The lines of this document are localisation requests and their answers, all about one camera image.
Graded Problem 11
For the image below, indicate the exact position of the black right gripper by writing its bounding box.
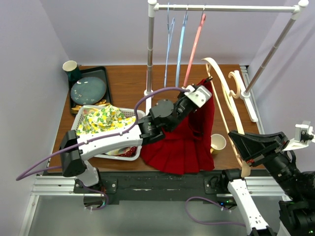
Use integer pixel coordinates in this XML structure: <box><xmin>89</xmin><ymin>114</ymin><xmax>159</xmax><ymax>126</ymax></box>
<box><xmin>229</xmin><ymin>126</ymin><xmax>304</xmax><ymax>196</ymax></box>

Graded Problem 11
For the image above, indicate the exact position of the yellow mug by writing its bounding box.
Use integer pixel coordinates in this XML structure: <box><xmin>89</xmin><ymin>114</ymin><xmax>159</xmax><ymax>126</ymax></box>
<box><xmin>211</xmin><ymin>134</ymin><xmax>226</xmax><ymax>154</ymax></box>

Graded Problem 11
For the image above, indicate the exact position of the pastel floral skirt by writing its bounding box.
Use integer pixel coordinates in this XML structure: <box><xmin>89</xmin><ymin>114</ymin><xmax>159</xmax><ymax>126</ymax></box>
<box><xmin>105</xmin><ymin>147</ymin><xmax>131</xmax><ymax>156</ymax></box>

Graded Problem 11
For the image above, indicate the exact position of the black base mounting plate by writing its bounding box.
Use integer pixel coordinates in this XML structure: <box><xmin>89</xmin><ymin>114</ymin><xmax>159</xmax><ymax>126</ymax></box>
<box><xmin>74</xmin><ymin>169</ymin><xmax>241</xmax><ymax>207</ymax></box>

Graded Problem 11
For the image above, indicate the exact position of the blue wire hanger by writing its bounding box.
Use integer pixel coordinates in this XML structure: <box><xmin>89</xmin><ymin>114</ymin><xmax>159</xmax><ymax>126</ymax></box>
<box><xmin>164</xmin><ymin>7</ymin><xmax>175</xmax><ymax>87</ymax></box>

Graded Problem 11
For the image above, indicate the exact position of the plain red garment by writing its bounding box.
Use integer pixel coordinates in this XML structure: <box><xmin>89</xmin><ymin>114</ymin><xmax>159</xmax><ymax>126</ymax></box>
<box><xmin>140</xmin><ymin>78</ymin><xmax>216</xmax><ymax>176</ymax></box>

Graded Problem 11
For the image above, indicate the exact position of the dark green cup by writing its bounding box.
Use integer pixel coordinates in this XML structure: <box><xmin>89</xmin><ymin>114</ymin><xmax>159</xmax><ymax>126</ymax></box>
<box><xmin>62</xmin><ymin>60</ymin><xmax>82</xmax><ymax>82</ymax></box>

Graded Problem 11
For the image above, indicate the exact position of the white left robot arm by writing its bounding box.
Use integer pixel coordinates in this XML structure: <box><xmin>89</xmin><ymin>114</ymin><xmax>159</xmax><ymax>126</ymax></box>
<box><xmin>60</xmin><ymin>93</ymin><xmax>206</xmax><ymax>193</ymax></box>

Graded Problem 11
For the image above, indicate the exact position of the pink plastic hanger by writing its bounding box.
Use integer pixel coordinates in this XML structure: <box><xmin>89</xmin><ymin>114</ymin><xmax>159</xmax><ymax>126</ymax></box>
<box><xmin>183</xmin><ymin>12</ymin><xmax>206</xmax><ymax>87</ymax></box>

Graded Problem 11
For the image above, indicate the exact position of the yellow lemon print garment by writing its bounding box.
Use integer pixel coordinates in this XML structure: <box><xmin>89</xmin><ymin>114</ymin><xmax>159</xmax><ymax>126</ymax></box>
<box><xmin>76</xmin><ymin>105</ymin><xmax>136</xmax><ymax>135</ymax></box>

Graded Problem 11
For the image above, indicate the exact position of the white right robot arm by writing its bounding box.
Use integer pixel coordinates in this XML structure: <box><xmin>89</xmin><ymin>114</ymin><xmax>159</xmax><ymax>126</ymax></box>
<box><xmin>210</xmin><ymin>128</ymin><xmax>315</xmax><ymax>236</ymax></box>

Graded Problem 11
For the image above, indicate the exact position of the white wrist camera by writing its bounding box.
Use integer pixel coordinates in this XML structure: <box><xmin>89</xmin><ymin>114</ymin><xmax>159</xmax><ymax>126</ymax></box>
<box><xmin>283</xmin><ymin>121</ymin><xmax>315</xmax><ymax>151</ymax></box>
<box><xmin>184</xmin><ymin>85</ymin><xmax>212</xmax><ymax>108</ymax></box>

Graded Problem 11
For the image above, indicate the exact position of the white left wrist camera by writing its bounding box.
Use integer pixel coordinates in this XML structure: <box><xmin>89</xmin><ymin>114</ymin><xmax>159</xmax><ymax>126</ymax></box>
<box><xmin>184</xmin><ymin>85</ymin><xmax>212</xmax><ymax>108</ymax></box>

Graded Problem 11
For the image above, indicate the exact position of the gold cutlery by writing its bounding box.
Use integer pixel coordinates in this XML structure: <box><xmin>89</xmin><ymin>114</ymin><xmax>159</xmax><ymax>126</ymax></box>
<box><xmin>70</xmin><ymin>99</ymin><xmax>111</xmax><ymax>114</ymax></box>

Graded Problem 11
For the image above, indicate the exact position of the light wooden hanger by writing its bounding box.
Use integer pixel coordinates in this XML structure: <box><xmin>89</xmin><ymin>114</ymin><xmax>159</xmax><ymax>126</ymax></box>
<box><xmin>202</xmin><ymin>57</ymin><xmax>251</xmax><ymax>178</ymax></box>

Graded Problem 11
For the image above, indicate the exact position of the light blue plastic hanger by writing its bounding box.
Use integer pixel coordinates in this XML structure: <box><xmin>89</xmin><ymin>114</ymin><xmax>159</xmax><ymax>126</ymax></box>
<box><xmin>175</xmin><ymin>12</ymin><xmax>188</xmax><ymax>87</ymax></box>

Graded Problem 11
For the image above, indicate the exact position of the white plastic mesh basket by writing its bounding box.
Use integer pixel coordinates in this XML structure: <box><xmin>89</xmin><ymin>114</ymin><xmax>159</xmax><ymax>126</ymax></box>
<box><xmin>71</xmin><ymin>105</ymin><xmax>142</xmax><ymax>161</ymax></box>

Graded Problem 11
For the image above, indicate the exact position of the silver white clothes rack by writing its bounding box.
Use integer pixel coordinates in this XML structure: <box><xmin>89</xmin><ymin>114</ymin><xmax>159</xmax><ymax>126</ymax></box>
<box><xmin>144</xmin><ymin>0</ymin><xmax>309</xmax><ymax>122</ymax></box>

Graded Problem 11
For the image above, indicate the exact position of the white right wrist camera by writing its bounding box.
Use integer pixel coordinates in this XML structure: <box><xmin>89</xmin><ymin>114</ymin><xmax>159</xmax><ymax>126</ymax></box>
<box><xmin>283</xmin><ymin>121</ymin><xmax>315</xmax><ymax>151</ymax></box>

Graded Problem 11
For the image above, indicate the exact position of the red polka dot skirt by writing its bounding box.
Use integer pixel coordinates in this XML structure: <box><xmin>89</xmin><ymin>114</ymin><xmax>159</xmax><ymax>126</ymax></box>
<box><xmin>118</xmin><ymin>147</ymin><xmax>137</xmax><ymax>157</ymax></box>

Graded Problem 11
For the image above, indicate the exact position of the black tray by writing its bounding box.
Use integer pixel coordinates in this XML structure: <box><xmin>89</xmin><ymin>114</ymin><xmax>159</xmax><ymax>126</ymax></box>
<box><xmin>68</xmin><ymin>66</ymin><xmax>112</xmax><ymax>115</ymax></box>

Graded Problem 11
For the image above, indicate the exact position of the teal ceramic plate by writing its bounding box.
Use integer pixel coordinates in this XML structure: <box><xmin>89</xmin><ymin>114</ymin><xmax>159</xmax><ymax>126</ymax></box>
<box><xmin>70</xmin><ymin>77</ymin><xmax>107</xmax><ymax>105</ymax></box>

